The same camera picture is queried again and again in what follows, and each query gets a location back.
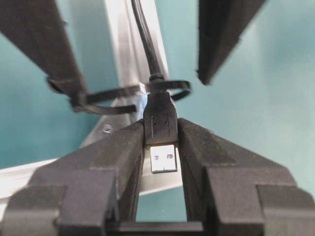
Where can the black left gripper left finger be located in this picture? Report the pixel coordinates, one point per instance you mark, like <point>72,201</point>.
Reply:
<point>77,194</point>

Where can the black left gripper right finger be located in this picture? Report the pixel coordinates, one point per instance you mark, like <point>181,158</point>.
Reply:
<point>236,192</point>

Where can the black zip tie loop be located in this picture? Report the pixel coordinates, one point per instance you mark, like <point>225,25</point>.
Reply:
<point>87,103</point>

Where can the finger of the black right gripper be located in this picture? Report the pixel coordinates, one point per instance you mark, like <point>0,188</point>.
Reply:
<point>35,27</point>
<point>220,24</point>

